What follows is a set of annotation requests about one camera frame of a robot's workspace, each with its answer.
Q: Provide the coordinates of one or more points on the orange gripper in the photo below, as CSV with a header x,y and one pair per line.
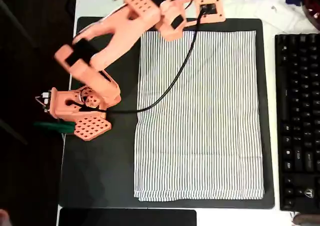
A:
x,y
172,33

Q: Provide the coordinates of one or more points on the striped white cloth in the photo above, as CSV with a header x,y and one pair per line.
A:
x,y
212,111

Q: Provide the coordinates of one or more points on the orange 3D-printed robot arm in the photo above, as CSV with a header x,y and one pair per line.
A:
x,y
112,34

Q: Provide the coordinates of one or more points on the person's hand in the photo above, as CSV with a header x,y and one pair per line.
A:
x,y
4,218

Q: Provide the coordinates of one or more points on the small blue plastic clip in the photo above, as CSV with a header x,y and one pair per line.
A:
x,y
292,0

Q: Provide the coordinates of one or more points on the dark red round basket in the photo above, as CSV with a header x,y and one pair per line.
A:
x,y
312,1

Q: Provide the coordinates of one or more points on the robot controller circuit board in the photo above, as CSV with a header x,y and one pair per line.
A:
x,y
46,101

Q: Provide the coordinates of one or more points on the grey metal chair leg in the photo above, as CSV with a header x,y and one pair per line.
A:
x,y
17,24
13,132

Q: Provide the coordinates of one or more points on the black mechanical keyboard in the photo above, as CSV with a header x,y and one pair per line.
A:
x,y
300,111

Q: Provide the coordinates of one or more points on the green table clamp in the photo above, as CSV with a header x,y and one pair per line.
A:
x,y
50,126

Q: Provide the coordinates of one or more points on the black desk mat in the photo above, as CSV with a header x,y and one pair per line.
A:
x,y
100,173

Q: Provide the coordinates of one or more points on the black flat tablet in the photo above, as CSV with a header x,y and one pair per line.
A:
x,y
125,218

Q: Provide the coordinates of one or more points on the brown rounded object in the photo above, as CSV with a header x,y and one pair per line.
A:
x,y
305,219

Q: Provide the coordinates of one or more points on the orange camera mount plate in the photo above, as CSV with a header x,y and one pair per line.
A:
x,y
217,12

